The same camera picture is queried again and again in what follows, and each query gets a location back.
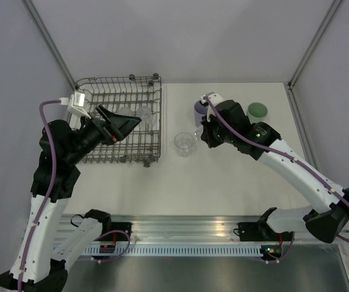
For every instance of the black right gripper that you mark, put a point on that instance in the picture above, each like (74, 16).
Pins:
(207, 134)

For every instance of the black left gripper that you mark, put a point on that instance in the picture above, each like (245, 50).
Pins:
(124, 125)

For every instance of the clear glass cup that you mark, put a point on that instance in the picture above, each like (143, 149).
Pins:
(147, 118)
(125, 111)
(198, 133)
(184, 143)

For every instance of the lavender plastic cup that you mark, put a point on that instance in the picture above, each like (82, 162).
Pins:
(199, 112)

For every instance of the green plastic cup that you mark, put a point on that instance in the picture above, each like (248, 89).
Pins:
(257, 112)

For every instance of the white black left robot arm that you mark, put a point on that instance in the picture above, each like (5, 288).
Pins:
(39, 266)

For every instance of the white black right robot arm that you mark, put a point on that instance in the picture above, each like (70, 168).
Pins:
(328, 209)

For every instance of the grey wire dish rack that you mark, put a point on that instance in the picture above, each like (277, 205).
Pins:
(131, 91)

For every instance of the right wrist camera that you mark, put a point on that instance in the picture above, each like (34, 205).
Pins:
(209, 100)

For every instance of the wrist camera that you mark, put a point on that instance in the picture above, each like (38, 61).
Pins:
(75, 104)
(209, 100)

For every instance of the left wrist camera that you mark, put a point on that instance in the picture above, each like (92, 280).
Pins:
(75, 104)

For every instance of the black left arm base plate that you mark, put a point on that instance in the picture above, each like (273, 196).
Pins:
(126, 227)

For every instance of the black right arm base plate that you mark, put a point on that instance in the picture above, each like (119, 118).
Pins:
(254, 232)

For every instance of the aluminium mounting rail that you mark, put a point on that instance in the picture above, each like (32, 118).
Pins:
(183, 229)

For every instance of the white slotted cable duct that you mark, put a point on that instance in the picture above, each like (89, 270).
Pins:
(194, 250)

